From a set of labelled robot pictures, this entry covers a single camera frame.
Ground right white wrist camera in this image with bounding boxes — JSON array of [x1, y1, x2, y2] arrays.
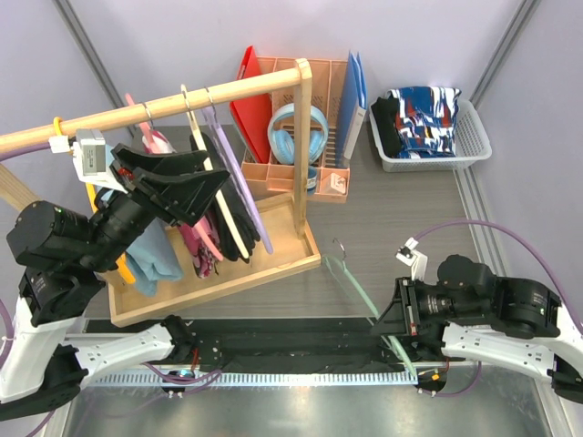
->
[[395, 238, 428, 281]]

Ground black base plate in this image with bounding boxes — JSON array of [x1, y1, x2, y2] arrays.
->
[[86, 313, 456, 375]]

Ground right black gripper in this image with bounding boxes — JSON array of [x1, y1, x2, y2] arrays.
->
[[369, 275, 486, 335]]

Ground mint green hanger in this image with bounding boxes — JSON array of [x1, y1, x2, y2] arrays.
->
[[322, 237, 418, 378]]

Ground lilac plastic hanger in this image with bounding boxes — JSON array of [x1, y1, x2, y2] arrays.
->
[[201, 107, 273, 254]]

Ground black garment on rack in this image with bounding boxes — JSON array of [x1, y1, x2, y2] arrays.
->
[[202, 133, 261, 263]]

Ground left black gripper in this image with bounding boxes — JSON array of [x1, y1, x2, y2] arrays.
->
[[81, 142, 233, 271]]

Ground yellow hanger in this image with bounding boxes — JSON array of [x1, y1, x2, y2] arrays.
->
[[53, 116, 138, 284]]

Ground wooden clothes rack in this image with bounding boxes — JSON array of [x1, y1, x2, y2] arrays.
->
[[1, 59, 321, 327]]

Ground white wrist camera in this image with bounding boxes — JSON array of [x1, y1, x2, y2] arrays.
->
[[395, 238, 428, 281], [48, 128, 127, 193]]

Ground black trousers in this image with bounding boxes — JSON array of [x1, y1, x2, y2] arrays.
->
[[372, 97, 402, 158]]

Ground light blue headphones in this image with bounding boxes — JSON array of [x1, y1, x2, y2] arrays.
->
[[266, 103, 330, 166]]

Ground white plastic basket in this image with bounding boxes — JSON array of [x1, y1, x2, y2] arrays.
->
[[369, 98, 492, 173]]

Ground blue patterned garment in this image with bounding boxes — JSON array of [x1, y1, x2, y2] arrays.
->
[[385, 86, 462, 158]]

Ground pink floral garment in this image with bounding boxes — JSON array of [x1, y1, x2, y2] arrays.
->
[[142, 127, 223, 279]]

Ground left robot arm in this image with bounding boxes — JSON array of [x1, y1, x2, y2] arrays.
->
[[1, 145, 230, 421]]

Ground blue folder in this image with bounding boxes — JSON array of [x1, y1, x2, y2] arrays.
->
[[335, 51, 368, 168]]

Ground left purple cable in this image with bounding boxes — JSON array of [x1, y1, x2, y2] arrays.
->
[[0, 140, 224, 437]]

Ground light blue garment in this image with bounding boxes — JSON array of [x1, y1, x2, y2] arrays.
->
[[93, 145, 186, 297]]

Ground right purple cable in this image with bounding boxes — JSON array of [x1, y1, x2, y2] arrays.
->
[[412, 219, 583, 400]]

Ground red folder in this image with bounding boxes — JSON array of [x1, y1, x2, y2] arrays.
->
[[229, 45, 274, 163]]

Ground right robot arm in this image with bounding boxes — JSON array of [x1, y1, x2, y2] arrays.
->
[[372, 255, 582, 403]]

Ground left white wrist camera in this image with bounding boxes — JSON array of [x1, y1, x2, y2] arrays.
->
[[48, 128, 127, 193]]

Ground purple cable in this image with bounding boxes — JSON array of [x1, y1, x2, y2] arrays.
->
[[0, 140, 224, 437], [412, 219, 583, 400]]

